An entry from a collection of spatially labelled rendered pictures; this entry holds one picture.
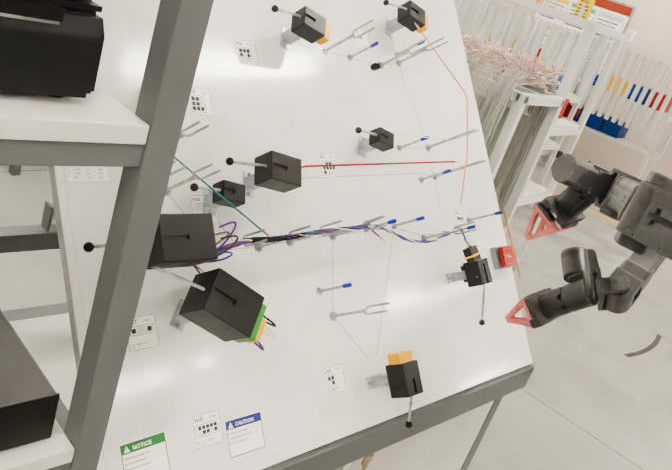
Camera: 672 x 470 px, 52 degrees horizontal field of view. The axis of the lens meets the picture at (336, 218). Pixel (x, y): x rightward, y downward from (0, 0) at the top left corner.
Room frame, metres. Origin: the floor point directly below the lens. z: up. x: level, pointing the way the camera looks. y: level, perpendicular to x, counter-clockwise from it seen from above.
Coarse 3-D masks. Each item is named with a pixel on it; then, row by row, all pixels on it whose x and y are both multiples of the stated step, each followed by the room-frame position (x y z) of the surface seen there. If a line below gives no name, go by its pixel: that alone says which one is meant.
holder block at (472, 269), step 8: (464, 264) 1.47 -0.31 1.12; (472, 264) 1.46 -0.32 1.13; (480, 264) 1.46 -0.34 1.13; (488, 264) 1.48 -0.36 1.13; (472, 272) 1.46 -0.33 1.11; (480, 272) 1.45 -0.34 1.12; (488, 272) 1.47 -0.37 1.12; (472, 280) 1.45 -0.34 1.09; (480, 280) 1.44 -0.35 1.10; (488, 280) 1.46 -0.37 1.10
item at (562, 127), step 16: (512, 0) 4.33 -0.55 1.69; (528, 0) 4.28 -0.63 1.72; (560, 16) 4.16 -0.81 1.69; (592, 32) 4.05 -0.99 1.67; (608, 32) 4.25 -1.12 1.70; (576, 64) 4.05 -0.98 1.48; (608, 64) 4.52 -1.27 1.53; (560, 96) 4.06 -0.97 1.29; (592, 96) 4.52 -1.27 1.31; (560, 128) 4.24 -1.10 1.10; (576, 128) 4.49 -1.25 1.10; (528, 192) 4.28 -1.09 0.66; (544, 192) 4.46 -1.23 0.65; (528, 240) 4.51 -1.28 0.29
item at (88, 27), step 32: (0, 0) 0.55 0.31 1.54; (32, 0) 0.57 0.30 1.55; (64, 0) 0.60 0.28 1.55; (0, 32) 0.55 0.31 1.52; (32, 32) 0.57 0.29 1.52; (64, 32) 0.59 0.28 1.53; (96, 32) 0.62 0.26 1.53; (0, 64) 0.55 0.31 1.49; (32, 64) 0.57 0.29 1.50; (64, 64) 0.60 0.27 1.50; (96, 64) 0.63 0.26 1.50; (64, 96) 0.61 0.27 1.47
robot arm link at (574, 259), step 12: (564, 252) 1.39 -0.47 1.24; (576, 252) 1.38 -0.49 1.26; (588, 252) 1.39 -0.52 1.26; (564, 264) 1.37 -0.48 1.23; (576, 264) 1.36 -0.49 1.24; (588, 264) 1.36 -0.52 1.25; (564, 276) 1.36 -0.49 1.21; (600, 276) 1.33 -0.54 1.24; (612, 276) 1.31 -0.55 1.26; (600, 288) 1.30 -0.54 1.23; (612, 288) 1.29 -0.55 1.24; (624, 288) 1.28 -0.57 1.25; (600, 300) 1.31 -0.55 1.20
